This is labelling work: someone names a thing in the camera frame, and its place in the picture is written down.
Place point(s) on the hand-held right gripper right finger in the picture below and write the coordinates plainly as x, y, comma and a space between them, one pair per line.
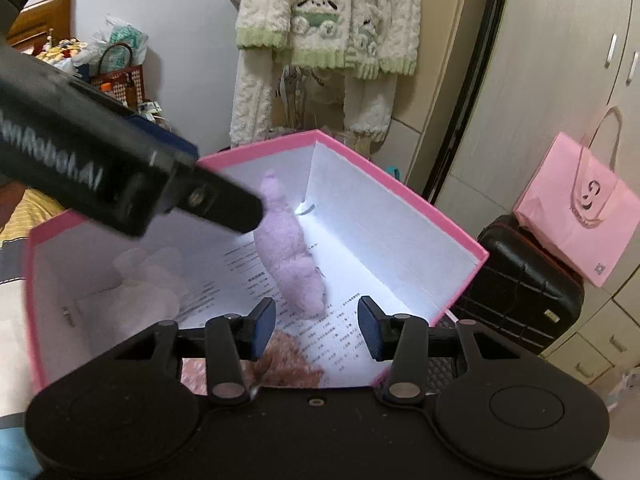
369, 327

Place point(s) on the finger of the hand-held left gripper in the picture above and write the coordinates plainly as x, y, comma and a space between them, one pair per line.
225, 200
170, 137

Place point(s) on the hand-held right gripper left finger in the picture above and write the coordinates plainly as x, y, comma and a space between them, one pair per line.
264, 327

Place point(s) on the brown curly plush toy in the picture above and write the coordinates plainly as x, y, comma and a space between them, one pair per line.
290, 365

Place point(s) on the purple plush toy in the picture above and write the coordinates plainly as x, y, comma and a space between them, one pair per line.
290, 260

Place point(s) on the pink cardboard box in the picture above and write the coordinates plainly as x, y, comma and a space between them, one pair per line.
390, 220

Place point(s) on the white plush toy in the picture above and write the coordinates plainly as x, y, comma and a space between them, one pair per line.
145, 280

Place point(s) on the person's left forearm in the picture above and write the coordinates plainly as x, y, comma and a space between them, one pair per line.
10, 200

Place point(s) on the printed paper sheet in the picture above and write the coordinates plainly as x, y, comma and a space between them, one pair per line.
340, 330

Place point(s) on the small printed carton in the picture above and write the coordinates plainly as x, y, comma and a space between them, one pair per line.
150, 110

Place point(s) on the red woven basket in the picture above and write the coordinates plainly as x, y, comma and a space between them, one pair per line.
120, 85

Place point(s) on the yellow striped cloth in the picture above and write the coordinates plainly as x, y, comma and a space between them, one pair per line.
30, 220

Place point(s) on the cream fleece pants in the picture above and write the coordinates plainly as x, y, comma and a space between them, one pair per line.
255, 100

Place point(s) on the blue wrapped flower bouquet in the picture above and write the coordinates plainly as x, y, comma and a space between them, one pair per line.
65, 50

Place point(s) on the green printed plastic bag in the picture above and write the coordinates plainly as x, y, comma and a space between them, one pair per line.
125, 32

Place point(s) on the beige canvas bag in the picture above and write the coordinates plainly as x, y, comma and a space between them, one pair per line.
320, 90

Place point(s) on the black suitcase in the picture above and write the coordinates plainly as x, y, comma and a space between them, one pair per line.
520, 285

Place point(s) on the pink paper shopping bag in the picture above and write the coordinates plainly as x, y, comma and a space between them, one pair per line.
575, 210

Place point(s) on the white plastic bag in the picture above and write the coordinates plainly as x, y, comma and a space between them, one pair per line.
625, 387

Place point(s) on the beige wardrobe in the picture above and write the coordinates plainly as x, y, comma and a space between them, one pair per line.
550, 35

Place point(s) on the black door frame strip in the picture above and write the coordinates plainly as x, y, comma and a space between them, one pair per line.
487, 35

